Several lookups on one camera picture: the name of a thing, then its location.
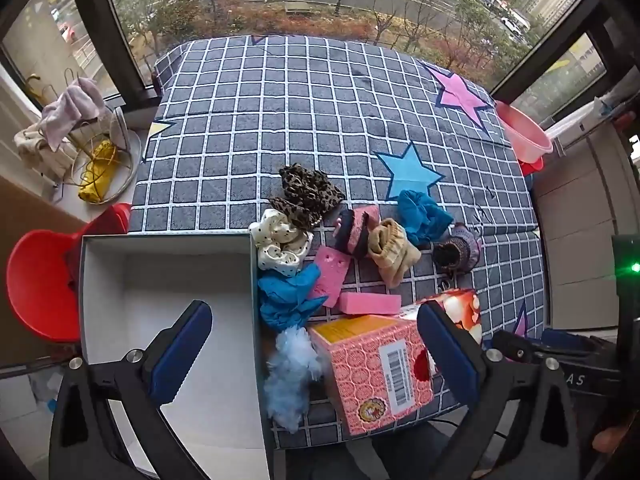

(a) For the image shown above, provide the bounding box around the white polka dot scrunchie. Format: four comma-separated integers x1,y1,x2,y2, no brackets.
248,208,314,277

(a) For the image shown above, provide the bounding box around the teal blue scrunchie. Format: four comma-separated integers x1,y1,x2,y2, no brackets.
397,190,453,247

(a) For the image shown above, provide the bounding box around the beige cloth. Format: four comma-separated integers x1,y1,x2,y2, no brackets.
13,122,76,181

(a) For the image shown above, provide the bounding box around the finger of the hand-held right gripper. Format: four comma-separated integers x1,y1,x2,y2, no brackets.
542,329,618,346
492,330,538,363

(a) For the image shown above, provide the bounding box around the white cardboard box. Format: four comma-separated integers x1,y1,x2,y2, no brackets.
79,232,275,480

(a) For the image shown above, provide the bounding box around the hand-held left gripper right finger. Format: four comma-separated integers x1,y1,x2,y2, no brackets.
416,301,593,480

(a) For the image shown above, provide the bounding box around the purple knitted sock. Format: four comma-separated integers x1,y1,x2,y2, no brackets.
432,223,483,273

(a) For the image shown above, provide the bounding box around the yellow cloth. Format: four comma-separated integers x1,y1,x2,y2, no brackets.
77,140,118,203

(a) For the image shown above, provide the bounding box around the grey checked star bed cover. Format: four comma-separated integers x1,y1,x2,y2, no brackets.
127,35,546,448

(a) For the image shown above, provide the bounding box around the leopard print scrunchie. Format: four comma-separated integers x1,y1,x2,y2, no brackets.
268,162,347,231

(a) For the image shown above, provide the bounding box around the red plastic chair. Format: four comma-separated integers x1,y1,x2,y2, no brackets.
6,203,132,343

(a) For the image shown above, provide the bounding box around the pink patterned tissue box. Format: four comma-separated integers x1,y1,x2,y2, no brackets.
309,314,436,436

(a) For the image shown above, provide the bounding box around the red heart print box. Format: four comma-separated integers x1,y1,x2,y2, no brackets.
400,288,483,346

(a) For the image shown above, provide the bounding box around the black window frame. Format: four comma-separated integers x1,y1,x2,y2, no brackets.
0,0,640,126

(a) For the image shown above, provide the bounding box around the pink plastic basin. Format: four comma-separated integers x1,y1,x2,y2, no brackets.
495,100,554,158

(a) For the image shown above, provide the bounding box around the blue cloth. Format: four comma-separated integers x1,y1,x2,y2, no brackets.
257,263,328,332

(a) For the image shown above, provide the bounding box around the pink navy sock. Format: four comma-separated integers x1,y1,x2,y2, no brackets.
334,208,382,259

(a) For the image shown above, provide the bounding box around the person's right hand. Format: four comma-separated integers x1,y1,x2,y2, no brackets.
593,425,627,454

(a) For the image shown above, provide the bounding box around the light blue fluffy scrunchie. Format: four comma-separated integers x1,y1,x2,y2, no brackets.
263,326,326,433

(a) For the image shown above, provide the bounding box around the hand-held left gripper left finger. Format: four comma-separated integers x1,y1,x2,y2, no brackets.
49,300,214,480

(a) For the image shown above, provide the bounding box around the white round tray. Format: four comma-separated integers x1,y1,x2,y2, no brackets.
60,127,146,206

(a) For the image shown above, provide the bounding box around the pink towel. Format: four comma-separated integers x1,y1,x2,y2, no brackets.
41,78,107,151

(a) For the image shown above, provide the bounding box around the grey white cloth item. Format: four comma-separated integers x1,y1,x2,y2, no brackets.
107,106,132,153

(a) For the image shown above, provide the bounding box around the tan sock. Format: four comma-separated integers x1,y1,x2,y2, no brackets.
366,218,422,289

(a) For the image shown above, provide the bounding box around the gold wire rack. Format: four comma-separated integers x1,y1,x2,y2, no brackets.
27,72,141,206

